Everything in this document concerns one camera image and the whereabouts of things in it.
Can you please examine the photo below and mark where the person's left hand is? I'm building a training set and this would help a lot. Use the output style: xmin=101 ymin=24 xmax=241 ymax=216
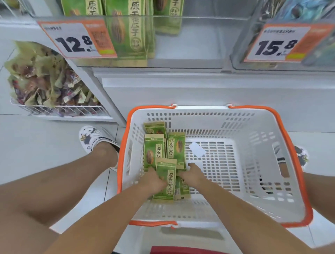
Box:
xmin=137 ymin=167 xmax=168 ymax=199

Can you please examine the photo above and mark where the person's right hand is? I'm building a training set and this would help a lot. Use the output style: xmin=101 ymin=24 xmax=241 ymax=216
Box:
xmin=178 ymin=163 xmax=207 ymax=190

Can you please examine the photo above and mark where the white orange shopping basket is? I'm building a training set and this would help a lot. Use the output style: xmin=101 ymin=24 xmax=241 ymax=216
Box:
xmin=117 ymin=104 xmax=313 ymax=228

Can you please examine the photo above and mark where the white store shelf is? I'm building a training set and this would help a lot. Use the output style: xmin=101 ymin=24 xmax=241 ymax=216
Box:
xmin=34 ymin=0 xmax=335 ymax=133

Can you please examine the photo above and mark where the row of green packets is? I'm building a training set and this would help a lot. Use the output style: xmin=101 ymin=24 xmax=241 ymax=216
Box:
xmin=60 ymin=0 xmax=184 ymax=67

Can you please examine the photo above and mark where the person's left forearm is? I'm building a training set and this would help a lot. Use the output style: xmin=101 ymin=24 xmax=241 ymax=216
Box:
xmin=44 ymin=183 xmax=155 ymax=254

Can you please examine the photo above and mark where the person's right forearm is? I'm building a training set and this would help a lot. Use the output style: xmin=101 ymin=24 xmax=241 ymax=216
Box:
xmin=195 ymin=179 xmax=314 ymax=254

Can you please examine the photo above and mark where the person's left shoe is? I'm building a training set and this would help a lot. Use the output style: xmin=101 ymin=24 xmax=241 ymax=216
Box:
xmin=78 ymin=125 xmax=121 ymax=171

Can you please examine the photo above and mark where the person's shoe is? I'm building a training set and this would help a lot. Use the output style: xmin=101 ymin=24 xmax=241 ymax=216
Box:
xmin=277 ymin=145 xmax=310 ymax=168
xmin=78 ymin=125 xmax=121 ymax=171

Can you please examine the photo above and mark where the person's right shoe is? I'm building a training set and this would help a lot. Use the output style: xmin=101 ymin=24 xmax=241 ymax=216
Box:
xmin=277 ymin=145 xmax=310 ymax=168

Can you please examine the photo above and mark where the person's left leg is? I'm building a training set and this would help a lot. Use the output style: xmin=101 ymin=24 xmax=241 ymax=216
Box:
xmin=0 ymin=142 xmax=118 ymax=254

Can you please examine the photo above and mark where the person's leg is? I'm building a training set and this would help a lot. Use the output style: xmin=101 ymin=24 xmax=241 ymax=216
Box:
xmin=0 ymin=142 xmax=118 ymax=254
xmin=302 ymin=171 xmax=335 ymax=225

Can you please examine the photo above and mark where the person's right leg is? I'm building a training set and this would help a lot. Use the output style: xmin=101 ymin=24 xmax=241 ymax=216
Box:
xmin=302 ymin=171 xmax=335 ymax=225

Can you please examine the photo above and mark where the small white card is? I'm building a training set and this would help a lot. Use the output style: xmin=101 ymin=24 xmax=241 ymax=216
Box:
xmin=188 ymin=142 xmax=207 ymax=159

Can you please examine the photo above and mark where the empty clear plastic bin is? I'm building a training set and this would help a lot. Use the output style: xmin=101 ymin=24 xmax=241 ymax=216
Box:
xmin=34 ymin=0 xmax=249 ymax=70

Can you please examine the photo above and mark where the orange white price tag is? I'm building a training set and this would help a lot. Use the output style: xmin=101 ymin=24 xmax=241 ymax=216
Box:
xmin=37 ymin=20 xmax=118 ymax=59
xmin=243 ymin=23 xmax=334 ymax=63

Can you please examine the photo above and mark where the pile of brown snack bags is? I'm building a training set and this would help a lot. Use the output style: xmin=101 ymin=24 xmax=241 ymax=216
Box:
xmin=5 ymin=41 xmax=103 ymax=117

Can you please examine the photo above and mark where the white wire end rack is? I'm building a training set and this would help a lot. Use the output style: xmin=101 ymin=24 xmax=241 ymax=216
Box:
xmin=0 ymin=0 xmax=116 ymax=122

